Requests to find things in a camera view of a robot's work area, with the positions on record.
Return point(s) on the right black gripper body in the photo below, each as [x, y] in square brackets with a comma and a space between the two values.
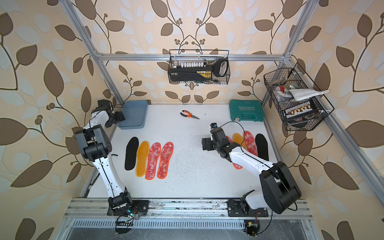
[210, 144]

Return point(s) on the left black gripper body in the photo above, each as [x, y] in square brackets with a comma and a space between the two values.
[121, 117]

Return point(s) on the red insole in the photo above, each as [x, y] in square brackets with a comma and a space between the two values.
[250, 143]
[236, 166]
[153, 157]
[165, 158]

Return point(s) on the blue storage box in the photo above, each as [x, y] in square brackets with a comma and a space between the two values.
[135, 113]

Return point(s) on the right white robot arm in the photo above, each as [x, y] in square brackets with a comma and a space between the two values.
[278, 191]

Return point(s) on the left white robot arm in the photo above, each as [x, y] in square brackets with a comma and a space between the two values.
[95, 146]

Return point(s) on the black yellow tool box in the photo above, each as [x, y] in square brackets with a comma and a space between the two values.
[197, 74]

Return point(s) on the drill bit set box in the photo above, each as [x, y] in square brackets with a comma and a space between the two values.
[301, 110]

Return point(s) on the right yellow insole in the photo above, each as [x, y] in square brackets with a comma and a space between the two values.
[237, 138]

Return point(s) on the yellow insole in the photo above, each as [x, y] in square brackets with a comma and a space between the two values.
[142, 156]
[237, 138]

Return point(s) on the left black insole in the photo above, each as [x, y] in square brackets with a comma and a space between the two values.
[131, 153]

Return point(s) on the black insole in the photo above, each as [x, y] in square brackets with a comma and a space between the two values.
[262, 147]
[131, 153]

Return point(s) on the green tool case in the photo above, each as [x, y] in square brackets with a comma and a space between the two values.
[246, 111]

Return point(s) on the right black insole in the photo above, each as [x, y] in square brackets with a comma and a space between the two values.
[262, 147]

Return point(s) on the left yellow insole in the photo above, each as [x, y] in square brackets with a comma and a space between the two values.
[142, 156]

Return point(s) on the white paper bag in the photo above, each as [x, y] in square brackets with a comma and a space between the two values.
[303, 94]

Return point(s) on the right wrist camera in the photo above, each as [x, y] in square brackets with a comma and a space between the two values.
[213, 126]

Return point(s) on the orange handled pliers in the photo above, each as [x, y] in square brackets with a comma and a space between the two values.
[187, 114]

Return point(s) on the back wire basket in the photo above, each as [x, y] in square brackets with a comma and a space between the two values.
[199, 66]

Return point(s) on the wire basket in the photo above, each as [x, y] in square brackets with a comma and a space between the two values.
[199, 66]
[299, 101]

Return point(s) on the right wire basket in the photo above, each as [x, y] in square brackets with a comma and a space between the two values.
[299, 101]

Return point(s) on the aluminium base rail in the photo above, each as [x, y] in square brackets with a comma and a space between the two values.
[97, 208]

